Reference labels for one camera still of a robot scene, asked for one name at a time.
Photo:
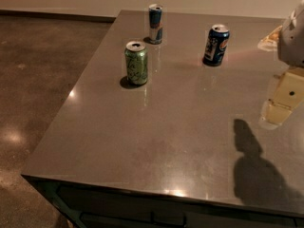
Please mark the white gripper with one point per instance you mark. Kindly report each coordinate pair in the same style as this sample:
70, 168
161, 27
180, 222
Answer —
292, 45

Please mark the blue pepsi can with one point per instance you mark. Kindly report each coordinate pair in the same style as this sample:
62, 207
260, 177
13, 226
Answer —
216, 45

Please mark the blue silver energy drink can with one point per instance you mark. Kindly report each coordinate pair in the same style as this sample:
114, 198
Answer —
155, 23

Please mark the green soda can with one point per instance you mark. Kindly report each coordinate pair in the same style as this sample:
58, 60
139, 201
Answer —
136, 62

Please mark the dark cabinet under table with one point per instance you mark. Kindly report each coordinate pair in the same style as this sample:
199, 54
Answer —
93, 206

